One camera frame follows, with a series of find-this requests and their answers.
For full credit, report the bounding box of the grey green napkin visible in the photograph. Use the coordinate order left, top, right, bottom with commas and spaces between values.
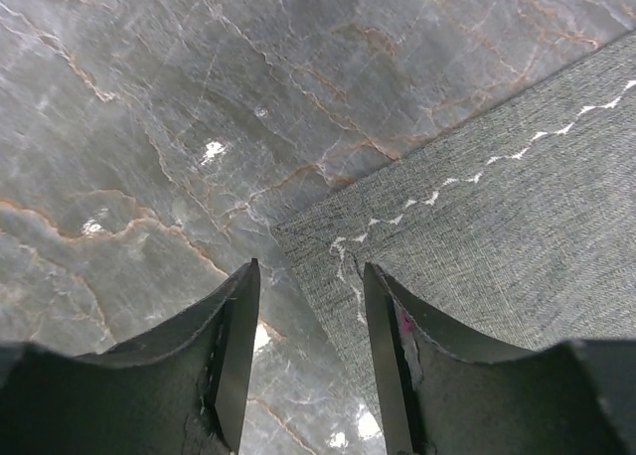
274, 34, 635, 414

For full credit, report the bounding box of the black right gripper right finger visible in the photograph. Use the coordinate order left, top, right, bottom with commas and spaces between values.
364, 264, 635, 454

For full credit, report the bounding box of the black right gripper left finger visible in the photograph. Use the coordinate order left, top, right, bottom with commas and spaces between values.
1, 261, 260, 454

